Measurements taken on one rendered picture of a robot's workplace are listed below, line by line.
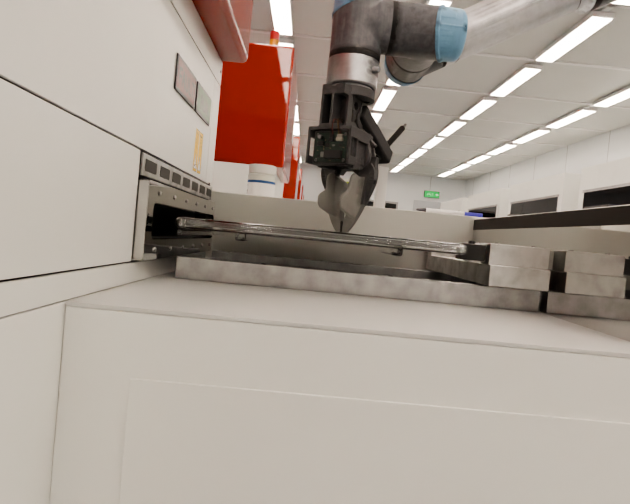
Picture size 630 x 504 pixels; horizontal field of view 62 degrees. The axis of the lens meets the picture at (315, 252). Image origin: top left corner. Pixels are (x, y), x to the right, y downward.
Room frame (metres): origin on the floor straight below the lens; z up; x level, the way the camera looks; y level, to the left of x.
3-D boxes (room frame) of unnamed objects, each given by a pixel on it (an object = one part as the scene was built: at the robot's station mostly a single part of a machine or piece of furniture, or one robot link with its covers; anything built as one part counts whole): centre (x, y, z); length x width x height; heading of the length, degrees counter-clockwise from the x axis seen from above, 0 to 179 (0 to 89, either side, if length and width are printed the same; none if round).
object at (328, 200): (0.79, -0.01, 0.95); 0.06 x 0.03 x 0.09; 148
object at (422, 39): (0.81, -0.13, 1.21); 0.11 x 0.11 x 0.08; 1
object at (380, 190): (1.10, -0.11, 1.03); 0.06 x 0.04 x 0.13; 91
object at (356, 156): (0.78, -0.03, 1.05); 0.09 x 0.08 x 0.12; 148
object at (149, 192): (0.83, 0.21, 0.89); 0.44 x 0.02 x 0.10; 1
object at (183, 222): (0.67, -0.01, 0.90); 0.37 x 0.01 x 0.01; 91
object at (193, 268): (0.73, -0.06, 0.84); 0.50 x 0.02 x 0.03; 91
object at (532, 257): (0.71, -0.27, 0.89); 0.08 x 0.03 x 0.03; 91
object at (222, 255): (1.00, -0.06, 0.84); 0.50 x 0.02 x 0.03; 91
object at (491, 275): (0.87, -0.27, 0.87); 0.36 x 0.08 x 0.03; 1
